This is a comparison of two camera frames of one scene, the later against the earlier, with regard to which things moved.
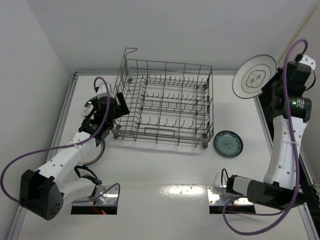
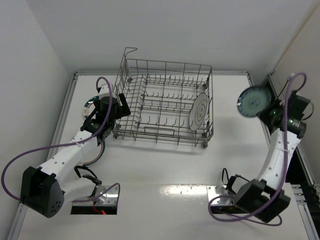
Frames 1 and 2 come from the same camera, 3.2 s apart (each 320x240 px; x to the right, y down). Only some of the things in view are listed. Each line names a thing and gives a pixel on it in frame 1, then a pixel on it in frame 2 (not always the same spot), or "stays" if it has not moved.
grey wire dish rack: (169, 103) stays
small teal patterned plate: (228, 143) to (253, 100)
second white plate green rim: (90, 153) stays
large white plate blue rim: (252, 74) to (198, 112)
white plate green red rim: (88, 107) stays
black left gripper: (119, 106) stays
